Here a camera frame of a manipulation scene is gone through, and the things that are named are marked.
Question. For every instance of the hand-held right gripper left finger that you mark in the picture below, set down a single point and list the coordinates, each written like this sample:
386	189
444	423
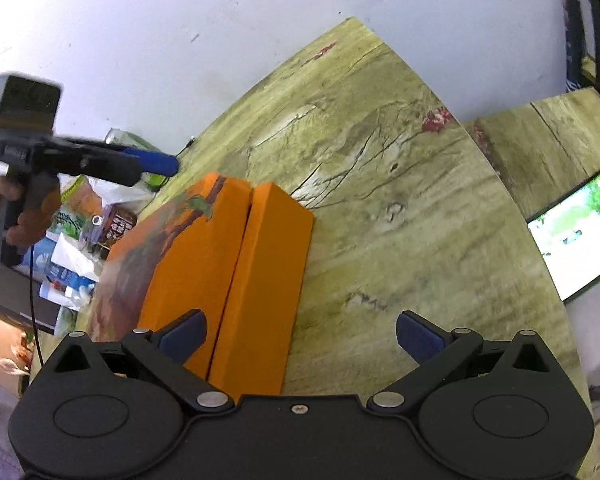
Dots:
182	332

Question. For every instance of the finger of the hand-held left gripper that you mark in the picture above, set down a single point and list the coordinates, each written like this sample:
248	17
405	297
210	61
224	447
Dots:
157	164

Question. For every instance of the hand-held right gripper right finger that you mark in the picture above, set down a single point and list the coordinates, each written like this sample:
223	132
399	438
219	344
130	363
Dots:
420	337

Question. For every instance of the orange cardboard box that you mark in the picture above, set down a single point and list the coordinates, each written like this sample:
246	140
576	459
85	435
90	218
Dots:
190	270
265	285

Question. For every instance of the green wood-grain desktop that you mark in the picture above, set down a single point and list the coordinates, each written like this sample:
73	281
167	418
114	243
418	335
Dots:
405	185

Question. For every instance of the person's left hand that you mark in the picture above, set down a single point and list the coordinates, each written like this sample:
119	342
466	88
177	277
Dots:
27	227

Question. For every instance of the clear plastic bag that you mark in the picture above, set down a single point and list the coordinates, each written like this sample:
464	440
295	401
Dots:
115	190

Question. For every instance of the orange noodle snack bag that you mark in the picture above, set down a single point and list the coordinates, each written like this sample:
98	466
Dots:
87	200

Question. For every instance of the green snack packet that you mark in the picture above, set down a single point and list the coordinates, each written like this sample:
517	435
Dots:
67	222

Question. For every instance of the flat display screen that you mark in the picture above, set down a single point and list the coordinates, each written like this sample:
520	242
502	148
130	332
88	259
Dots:
575	235

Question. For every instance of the wood-grain side table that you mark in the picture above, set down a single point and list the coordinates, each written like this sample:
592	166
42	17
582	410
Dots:
520	150

